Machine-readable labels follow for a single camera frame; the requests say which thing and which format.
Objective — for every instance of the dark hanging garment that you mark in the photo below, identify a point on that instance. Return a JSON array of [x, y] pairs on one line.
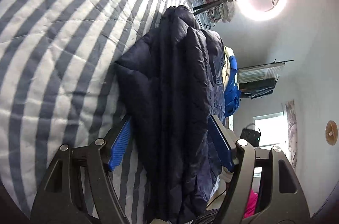
[[257, 89]]

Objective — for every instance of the bright window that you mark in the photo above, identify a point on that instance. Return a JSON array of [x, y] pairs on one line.
[[274, 131]]

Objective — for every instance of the blue white crumpled jacket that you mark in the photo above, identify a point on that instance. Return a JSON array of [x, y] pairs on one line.
[[229, 76]]

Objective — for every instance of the black metal clothes rack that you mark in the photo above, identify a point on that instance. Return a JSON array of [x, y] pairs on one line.
[[259, 80]]

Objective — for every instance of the blue white striped bed sheet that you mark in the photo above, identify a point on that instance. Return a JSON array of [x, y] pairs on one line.
[[57, 80]]

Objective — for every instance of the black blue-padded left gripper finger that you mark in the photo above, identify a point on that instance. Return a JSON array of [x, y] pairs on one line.
[[60, 197]]

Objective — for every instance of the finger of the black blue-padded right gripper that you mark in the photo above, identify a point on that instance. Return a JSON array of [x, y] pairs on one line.
[[280, 196]]

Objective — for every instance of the pink jacket sleeve forearm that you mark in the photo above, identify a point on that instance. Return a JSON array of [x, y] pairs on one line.
[[251, 204]]

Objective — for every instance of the navy quilted puffer jacket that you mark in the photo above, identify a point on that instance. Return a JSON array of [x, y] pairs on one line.
[[170, 82]]

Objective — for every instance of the striped hanging towel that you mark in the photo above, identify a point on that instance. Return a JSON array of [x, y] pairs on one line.
[[257, 73]]

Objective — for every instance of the black mini tripod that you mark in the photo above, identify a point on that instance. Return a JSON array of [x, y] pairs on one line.
[[206, 6]]

